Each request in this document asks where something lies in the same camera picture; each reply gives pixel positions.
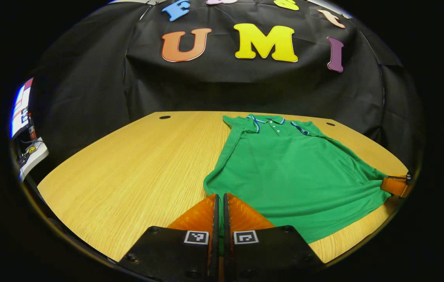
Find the computer monitor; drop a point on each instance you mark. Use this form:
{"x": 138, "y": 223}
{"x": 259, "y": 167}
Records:
{"x": 20, "y": 109}

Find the red bottle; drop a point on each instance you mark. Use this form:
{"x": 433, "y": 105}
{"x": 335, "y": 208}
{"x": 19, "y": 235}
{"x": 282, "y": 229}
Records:
{"x": 32, "y": 129}

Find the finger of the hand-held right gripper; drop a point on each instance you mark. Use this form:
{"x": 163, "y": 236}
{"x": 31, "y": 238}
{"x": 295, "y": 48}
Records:
{"x": 394, "y": 187}

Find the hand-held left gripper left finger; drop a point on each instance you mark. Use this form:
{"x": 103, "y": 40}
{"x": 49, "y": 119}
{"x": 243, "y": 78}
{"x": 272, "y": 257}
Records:
{"x": 214, "y": 235}

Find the black backdrop cloth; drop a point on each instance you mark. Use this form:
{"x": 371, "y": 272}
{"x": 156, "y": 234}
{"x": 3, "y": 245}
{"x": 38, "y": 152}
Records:
{"x": 245, "y": 86}

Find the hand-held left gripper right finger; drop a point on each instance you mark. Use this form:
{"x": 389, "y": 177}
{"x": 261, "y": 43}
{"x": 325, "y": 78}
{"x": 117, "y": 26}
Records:
{"x": 228, "y": 235}

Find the green T-shirt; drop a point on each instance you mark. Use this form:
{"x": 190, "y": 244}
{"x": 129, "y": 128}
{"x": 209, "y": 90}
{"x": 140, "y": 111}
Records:
{"x": 284, "y": 176}

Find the white side table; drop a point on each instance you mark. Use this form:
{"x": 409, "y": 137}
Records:
{"x": 36, "y": 156}

